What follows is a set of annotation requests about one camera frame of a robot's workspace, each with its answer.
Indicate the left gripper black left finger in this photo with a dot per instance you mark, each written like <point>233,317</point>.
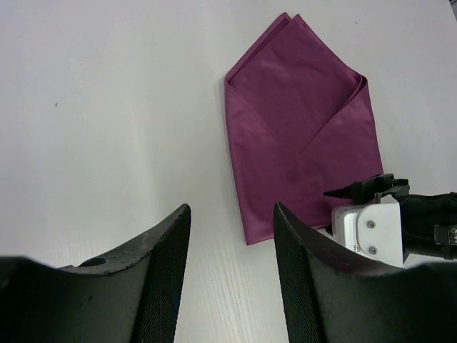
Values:
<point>131,293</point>

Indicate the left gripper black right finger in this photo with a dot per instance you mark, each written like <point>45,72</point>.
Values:
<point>331,294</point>

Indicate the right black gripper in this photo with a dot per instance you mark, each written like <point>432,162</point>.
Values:
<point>428,223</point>

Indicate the purple cloth napkin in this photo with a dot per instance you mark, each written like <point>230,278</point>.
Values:
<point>299,123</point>

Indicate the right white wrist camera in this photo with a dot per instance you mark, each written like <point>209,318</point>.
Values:
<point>373,231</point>

